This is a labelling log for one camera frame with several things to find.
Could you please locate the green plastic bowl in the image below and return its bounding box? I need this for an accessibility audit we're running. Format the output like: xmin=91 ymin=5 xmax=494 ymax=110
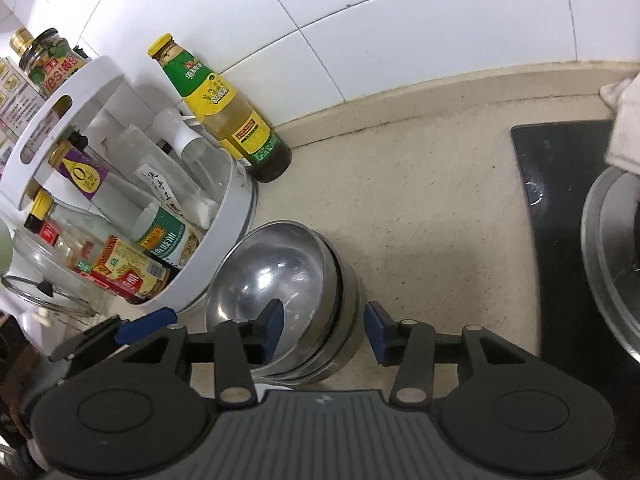
xmin=0 ymin=220 xmax=13 ymax=275

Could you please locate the steel pot on stove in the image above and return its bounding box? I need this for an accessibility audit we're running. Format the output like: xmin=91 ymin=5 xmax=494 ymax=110
xmin=580 ymin=167 xmax=639 ymax=360

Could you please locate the clear plastic bag in rack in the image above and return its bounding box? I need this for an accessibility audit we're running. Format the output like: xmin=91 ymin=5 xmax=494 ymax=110
xmin=103 ymin=125 xmax=219 ymax=231

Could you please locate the white cloth by stove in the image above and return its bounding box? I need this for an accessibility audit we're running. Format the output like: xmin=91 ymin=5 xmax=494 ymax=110
xmin=599 ymin=74 xmax=640 ymax=176

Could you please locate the large glass lid behind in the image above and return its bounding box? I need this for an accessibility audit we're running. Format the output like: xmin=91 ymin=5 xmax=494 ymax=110
xmin=13 ymin=229 xmax=111 ymax=318

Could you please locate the white rotating condiment rack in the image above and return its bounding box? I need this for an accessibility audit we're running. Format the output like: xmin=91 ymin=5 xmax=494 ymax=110
xmin=0 ymin=54 xmax=260 ymax=316

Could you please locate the dark jar gold cap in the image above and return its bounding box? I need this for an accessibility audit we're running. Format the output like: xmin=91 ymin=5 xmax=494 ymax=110
xmin=10 ymin=27 xmax=88 ymax=98

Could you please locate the red label soy sauce bottle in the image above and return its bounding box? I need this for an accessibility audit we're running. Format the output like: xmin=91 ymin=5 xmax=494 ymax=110
xmin=24 ymin=214 xmax=112 ymax=294

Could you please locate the purple label fish sauce bottle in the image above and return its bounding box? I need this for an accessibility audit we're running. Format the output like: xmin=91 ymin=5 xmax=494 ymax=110
xmin=49 ymin=140 xmax=202 ymax=270

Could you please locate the yellow label vinegar bottle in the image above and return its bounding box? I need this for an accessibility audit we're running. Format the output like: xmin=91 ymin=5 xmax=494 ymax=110
xmin=29 ymin=188 xmax=170 ymax=304

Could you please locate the green yellow oyster sauce bottle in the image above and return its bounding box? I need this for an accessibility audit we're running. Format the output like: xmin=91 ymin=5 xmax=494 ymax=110
xmin=148 ymin=34 xmax=292 ymax=183

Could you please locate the clear spray bottle white top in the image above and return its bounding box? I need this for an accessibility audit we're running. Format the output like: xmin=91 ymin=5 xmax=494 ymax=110
xmin=153 ymin=108 xmax=246 ymax=203

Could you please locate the glass pot lid with knob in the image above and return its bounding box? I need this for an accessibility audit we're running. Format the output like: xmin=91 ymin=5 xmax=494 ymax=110
xmin=1 ymin=274 xmax=96 ymax=318

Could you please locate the white carton on rack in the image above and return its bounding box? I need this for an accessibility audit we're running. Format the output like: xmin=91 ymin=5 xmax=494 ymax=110
xmin=0 ymin=58 xmax=44 ymax=174

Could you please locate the black gas stove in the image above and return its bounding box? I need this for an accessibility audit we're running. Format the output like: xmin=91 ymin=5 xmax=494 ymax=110
xmin=511 ymin=119 xmax=639 ymax=478

